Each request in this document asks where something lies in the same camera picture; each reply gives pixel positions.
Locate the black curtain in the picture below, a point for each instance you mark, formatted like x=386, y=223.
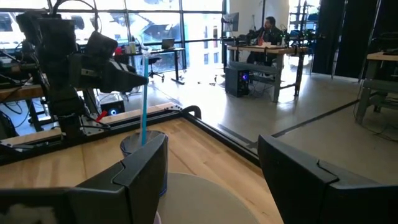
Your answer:
x=348, y=37

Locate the person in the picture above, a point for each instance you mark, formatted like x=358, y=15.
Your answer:
x=267, y=34

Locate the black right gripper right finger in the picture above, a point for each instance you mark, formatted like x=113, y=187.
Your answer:
x=298, y=186

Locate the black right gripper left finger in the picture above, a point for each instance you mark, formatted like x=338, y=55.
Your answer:
x=133, y=186

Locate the black aluminium table frame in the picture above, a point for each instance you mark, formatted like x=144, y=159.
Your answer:
x=217, y=130

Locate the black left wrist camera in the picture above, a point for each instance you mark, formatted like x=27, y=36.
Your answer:
x=101, y=43

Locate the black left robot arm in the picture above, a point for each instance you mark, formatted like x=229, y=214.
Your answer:
x=62, y=102

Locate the blue drinking straw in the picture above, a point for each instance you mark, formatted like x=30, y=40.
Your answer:
x=144, y=109

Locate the blue translucent cup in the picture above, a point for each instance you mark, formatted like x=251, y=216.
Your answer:
x=133, y=143

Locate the computer monitor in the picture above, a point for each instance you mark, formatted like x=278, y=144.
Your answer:
x=230, y=21

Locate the laptop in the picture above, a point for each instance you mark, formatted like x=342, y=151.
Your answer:
x=168, y=43

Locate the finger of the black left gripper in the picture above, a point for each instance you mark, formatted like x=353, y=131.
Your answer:
x=124, y=81

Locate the wooden workbench with grey legs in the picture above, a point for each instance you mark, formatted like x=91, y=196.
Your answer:
x=379, y=84

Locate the wooden desk with grey legs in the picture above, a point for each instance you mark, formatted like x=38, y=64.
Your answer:
x=267, y=49

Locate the black office chair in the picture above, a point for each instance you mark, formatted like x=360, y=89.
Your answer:
x=154, y=62

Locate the round grey placemat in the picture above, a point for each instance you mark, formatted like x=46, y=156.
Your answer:
x=205, y=202

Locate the black computer tower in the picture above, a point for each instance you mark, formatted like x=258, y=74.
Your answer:
x=236, y=82

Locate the black desk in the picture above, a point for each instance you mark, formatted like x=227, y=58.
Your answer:
x=168, y=51

